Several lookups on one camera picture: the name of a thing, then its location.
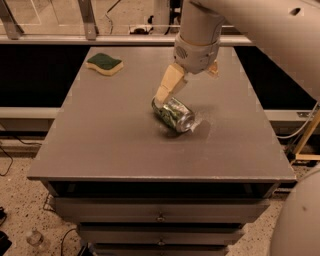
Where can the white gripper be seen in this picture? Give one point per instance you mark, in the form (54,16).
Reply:
(196,57)

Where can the green soda can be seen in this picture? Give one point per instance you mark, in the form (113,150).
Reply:
(175,114)

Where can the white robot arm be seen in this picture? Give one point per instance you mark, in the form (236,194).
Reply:
(288,32)

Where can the green and yellow sponge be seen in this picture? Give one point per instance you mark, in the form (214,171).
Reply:
(104,64)

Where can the grey drawer cabinet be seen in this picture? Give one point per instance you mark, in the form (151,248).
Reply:
(106,142)

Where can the top grey drawer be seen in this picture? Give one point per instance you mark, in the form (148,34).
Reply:
(94,210)

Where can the grey drawer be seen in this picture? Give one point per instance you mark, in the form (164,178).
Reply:
(161,234)
(94,210)

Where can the metal window railing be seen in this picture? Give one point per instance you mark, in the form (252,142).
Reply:
(90,22)

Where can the middle grey drawer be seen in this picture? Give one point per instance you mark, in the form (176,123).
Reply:
(161,234)

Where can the clear plastic water bottle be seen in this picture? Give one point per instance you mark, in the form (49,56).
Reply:
(35,239)

